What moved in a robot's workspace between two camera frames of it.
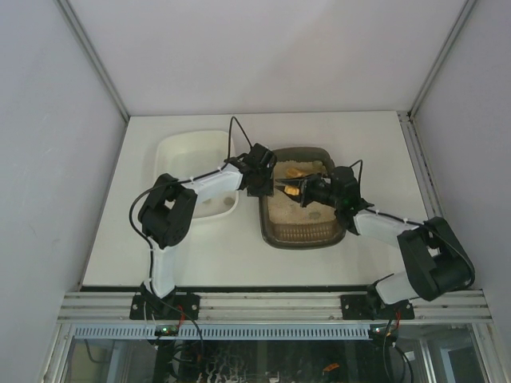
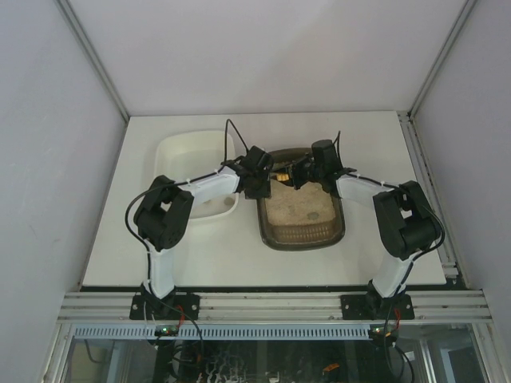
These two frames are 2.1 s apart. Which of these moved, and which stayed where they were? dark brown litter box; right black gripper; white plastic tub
Moved: right black gripper
Stayed: dark brown litter box; white plastic tub
